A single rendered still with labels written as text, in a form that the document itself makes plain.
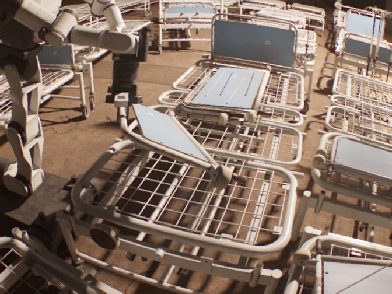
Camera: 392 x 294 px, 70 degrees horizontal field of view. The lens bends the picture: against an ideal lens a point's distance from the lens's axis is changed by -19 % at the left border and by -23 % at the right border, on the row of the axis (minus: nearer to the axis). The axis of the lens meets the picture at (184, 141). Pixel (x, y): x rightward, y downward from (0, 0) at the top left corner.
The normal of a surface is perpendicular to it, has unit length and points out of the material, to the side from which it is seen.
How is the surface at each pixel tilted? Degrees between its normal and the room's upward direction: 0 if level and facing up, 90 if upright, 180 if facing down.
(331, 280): 5
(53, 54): 90
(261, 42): 90
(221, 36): 90
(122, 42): 73
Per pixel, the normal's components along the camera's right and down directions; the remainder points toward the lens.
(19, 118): -0.31, 0.49
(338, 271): 0.03, -0.90
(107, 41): -0.11, 0.24
